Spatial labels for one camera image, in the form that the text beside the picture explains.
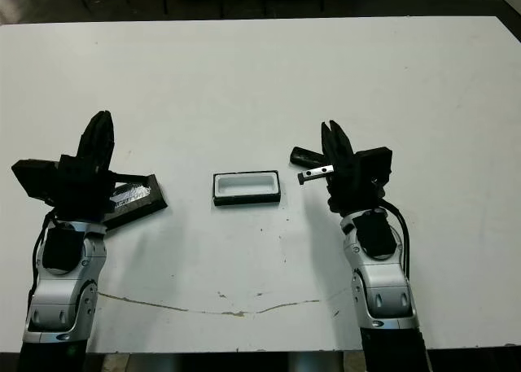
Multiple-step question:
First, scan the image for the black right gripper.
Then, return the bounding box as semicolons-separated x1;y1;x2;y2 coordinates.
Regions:
298;120;394;217

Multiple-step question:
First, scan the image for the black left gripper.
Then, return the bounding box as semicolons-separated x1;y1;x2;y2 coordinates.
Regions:
52;111;119;226

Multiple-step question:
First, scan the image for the small black camera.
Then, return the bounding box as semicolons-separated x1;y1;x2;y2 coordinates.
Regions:
287;146;326;170

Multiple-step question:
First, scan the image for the black box lid silver print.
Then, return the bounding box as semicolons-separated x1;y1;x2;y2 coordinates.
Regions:
103;174;169;231

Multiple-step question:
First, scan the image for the black box base white insert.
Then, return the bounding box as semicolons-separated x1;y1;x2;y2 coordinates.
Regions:
212;168;282;208

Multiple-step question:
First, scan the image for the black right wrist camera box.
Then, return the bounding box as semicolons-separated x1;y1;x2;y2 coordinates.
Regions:
352;147;394;182

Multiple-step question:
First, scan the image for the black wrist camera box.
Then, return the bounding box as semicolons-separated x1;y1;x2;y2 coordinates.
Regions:
11;159;62;205
352;147;394;182

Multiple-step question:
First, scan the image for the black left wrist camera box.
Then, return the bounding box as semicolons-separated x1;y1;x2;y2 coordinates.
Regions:
11;159;62;205

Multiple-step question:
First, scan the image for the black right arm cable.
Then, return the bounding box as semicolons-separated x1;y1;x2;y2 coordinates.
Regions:
382;199;410;279

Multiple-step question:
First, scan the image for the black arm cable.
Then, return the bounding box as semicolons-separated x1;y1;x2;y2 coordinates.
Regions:
382;199;410;279
24;208;58;320

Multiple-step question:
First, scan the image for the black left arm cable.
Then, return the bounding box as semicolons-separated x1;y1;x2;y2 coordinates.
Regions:
24;208;58;320

